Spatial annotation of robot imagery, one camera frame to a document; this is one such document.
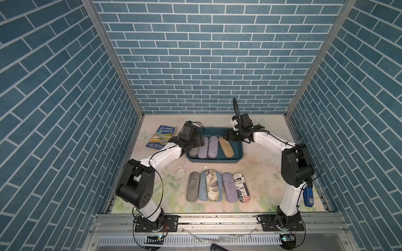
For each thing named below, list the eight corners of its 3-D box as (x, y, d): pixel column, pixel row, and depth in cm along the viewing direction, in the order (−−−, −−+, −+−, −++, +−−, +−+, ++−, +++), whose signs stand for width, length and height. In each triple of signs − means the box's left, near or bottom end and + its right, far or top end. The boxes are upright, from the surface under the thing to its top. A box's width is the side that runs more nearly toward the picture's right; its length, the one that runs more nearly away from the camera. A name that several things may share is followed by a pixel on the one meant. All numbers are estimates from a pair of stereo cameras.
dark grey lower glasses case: (186, 202, 82) (185, 200, 79) (189, 174, 92) (188, 171, 89) (198, 202, 82) (198, 200, 79) (199, 174, 92) (199, 171, 89)
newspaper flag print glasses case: (239, 203, 82) (240, 201, 79) (232, 175, 92) (233, 172, 89) (249, 201, 83) (251, 199, 80) (241, 174, 93) (242, 171, 90)
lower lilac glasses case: (227, 203, 82) (228, 201, 79) (221, 176, 92) (222, 173, 89) (238, 202, 83) (239, 199, 80) (231, 174, 93) (232, 171, 90)
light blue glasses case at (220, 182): (217, 201, 82) (218, 198, 78) (216, 175, 91) (216, 171, 87) (222, 201, 82) (223, 198, 78) (220, 175, 92) (221, 171, 88)
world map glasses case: (207, 203, 81) (207, 199, 76) (206, 174, 91) (206, 170, 86) (219, 202, 82) (220, 198, 77) (216, 174, 92) (217, 169, 87)
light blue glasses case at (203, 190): (198, 201, 82) (198, 198, 78) (199, 174, 92) (199, 170, 87) (207, 201, 82) (208, 198, 78) (208, 174, 92) (208, 170, 87)
